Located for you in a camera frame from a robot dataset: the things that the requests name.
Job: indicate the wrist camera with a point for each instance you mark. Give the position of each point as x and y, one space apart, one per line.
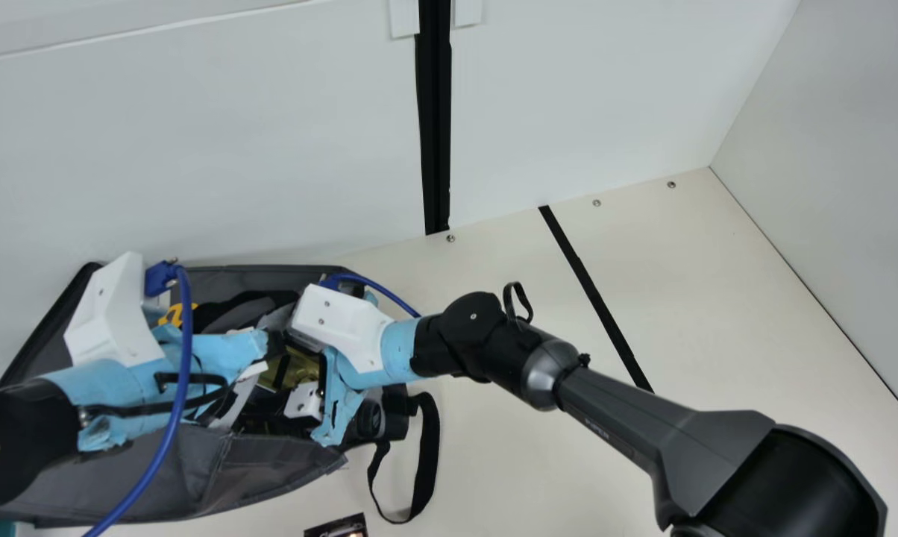
110 313
337 321

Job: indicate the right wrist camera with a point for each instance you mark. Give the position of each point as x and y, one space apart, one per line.
337 321

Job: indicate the black post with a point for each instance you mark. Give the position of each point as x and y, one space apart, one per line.
434 112

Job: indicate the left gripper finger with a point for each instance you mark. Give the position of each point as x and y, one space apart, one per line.
240 388

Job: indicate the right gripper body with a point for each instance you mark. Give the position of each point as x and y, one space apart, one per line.
397 350

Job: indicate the black strip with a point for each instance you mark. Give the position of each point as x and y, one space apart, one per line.
591 291

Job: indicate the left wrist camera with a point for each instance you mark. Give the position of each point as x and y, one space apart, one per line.
110 313

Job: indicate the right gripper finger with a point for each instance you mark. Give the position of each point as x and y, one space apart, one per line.
305 401

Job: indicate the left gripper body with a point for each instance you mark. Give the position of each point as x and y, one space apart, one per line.
113 388

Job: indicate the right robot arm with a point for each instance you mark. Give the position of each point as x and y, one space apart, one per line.
643 425

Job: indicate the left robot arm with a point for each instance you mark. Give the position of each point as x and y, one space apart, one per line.
9 432

